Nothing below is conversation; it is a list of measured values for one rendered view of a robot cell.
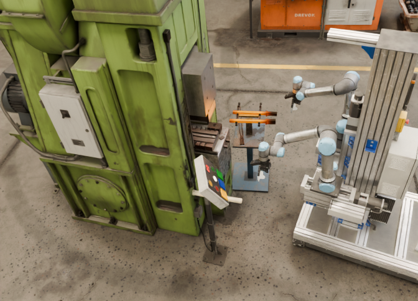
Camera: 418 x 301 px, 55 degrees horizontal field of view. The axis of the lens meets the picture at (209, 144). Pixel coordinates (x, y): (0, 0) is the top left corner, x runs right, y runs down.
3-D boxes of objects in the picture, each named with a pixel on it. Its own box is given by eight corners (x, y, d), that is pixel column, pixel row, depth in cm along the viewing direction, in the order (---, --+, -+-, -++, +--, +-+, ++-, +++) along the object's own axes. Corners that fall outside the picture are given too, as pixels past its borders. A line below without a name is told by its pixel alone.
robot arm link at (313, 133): (335, 117, 284) (273, 130, 311) (333, 127, 277) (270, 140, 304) (340, 129, 290) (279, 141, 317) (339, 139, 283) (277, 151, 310)
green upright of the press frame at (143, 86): (205, 216, 414) (170, 4, 253) (198, 237, 396) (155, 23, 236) (166, 208, 425) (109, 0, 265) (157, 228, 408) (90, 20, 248)
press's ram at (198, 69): (219, 88, 341) (215, 46, 313) (206, 117, 315) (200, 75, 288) (173, 83, 352) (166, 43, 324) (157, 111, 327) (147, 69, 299)
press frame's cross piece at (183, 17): (198, 38, 314) (191, -23, 281) (181, 67, 286) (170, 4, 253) (147, 34, 325) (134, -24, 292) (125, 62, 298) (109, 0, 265)
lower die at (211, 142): (219, 137, 363) (218, 130, 358) (213, 152, 350) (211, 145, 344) (176, 130, 375) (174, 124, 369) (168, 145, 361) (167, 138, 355)
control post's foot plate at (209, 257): (229, 246, 386) (228, 241, 379) (223, 267, 371) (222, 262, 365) (208, 242, 391) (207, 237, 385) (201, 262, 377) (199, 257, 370)
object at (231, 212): (251, 189, 433) (251, 188, 432) (238, 234, 395) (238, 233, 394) (216, 183, 444) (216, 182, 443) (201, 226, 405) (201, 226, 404)
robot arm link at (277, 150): (285, 142, 301) (271, 140, 304) (283, 152, 293) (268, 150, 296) (285, 149, 306) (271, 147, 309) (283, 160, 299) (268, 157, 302)
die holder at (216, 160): (231, 160, 403) (229, 127, 371) (221, 188, 377) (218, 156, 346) (180, 152, 418) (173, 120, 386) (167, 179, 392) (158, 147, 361)
